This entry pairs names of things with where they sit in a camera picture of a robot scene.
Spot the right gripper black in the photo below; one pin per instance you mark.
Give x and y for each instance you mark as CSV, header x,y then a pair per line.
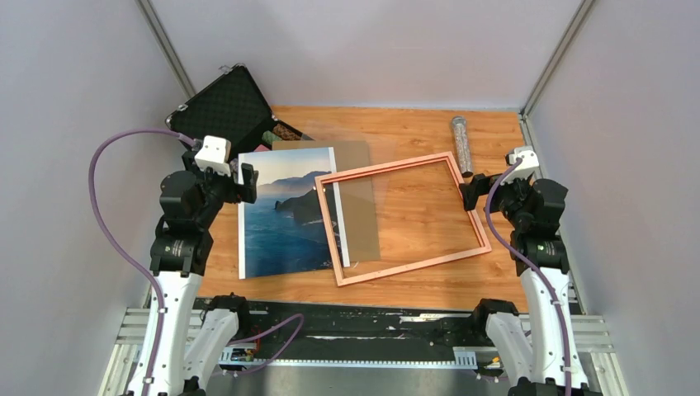
x,y
480,185

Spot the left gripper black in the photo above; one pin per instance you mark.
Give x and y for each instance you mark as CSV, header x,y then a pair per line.
x,y
235,190

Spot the pink wooden picture frame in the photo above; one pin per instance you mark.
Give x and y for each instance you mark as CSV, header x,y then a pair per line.
x,y
343,176

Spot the clear acrylic sheet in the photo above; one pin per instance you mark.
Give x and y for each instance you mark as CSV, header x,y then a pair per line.
x,y
402,198

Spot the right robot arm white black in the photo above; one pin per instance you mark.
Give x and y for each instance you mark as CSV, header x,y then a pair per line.
x,y
543,359

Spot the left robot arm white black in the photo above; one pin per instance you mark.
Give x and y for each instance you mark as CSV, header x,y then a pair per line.
x,y
190,200

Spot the seascape photo print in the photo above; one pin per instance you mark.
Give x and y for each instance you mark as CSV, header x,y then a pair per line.
x,y
283,231

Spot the black foam-lined case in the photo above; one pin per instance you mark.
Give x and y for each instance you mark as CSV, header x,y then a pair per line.
x,y
234,108

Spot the glitter-filled clear tube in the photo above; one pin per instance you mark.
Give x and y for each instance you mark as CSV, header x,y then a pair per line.
x,y
464,161

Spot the brown backing board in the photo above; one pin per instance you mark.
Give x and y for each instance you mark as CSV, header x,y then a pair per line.
x,y
358,218

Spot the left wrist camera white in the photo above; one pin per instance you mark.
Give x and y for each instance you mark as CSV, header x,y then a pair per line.
x,y
214,154

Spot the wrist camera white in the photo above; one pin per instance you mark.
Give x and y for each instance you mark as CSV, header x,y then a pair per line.
x,y
214,154
525,161

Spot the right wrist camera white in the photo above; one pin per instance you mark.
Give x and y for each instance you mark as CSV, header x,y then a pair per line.
x,y
525,161

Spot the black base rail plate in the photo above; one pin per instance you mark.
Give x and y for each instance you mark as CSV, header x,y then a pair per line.
x,y
332,332

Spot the aluminium frame rail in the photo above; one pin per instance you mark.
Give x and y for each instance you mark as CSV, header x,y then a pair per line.
x,y
598,357

